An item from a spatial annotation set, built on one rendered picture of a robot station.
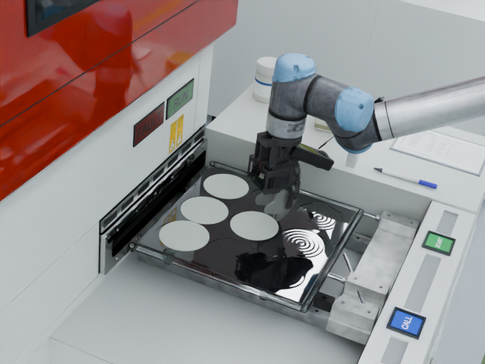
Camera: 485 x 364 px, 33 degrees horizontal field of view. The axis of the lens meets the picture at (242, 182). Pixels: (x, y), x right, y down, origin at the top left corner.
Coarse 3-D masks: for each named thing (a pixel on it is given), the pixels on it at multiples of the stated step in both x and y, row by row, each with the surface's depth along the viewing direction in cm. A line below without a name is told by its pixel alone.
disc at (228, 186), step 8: (216, 176) 182; (224, 176) 183; (232, 176) 183; (208, 184) 179; (216, 184) 180; (224, 184) 180; (232, 184) 180; (240, 184) 181; (208, 192) 177; (216, 192) 177; (224, 192) 177; (232, 192) 178; (240, 192) 178
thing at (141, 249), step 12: (144, 252) 157; (156, 252) 157; (180, 264) 155; (192, 264) 155; (204, 276) 154; (216, 276) 153; (240, 288) 151; (252, 288) 151; (276, 300) 149; (288, 300) 149
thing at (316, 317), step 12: (156, 264) 166; (180, 276) 164; (192, 276) 163; (216, 288) 162; (228, 288) 161; (252, 300) 160; (288, 312) 157; (300, 312) 156; (312, 312) 155; (324, 312) 155; (312, 324) 156; (324, 324) 155
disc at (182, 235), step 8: (168, 224) 165; (176, 224) 165; (184, 224) 166; (192, 224) 166; (160, 232) 163; (168, 232) 163; (176, 232) 163; (184, 232) 163; (192, 232) 164; (200, 232) 164; (208, 232) 164; (168, 240) 161; (176, 240) 161; (184, 240) 161; (192, 240) 161; (200, 240) 162; (208, 240) 162; (176, 248) 159; (184, 248) 159; (192, 248) 159
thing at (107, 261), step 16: (192, 160) 183; (176, 176) 177; (192, 176) 186; (144, 192) 166; (160, 192) 171; (176, 192) 180; (128, 208) 161; (144, 208) 166; (160, 208) 174; (112, 224) 156; (128, 224) 161; (144, 224) 169; (112, 240) 156; (128, 240) 164; (112, 256) 158
